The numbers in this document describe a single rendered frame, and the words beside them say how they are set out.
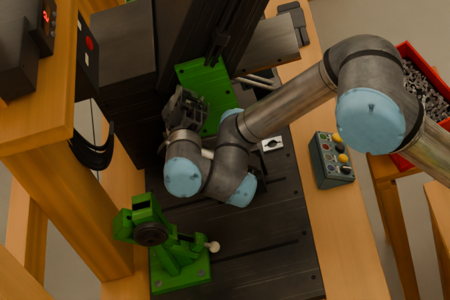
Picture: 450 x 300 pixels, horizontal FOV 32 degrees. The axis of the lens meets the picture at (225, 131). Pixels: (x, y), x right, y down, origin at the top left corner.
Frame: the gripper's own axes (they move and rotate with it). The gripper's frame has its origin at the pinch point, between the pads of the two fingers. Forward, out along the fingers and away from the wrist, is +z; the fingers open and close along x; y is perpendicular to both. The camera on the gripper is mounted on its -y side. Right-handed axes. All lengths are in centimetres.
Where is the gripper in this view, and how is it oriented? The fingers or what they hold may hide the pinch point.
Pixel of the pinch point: (183, 102)
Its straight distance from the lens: 185.2
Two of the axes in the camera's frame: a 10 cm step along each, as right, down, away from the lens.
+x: -8.9, -3.8, -2.6
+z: -0.1, -5.5, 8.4
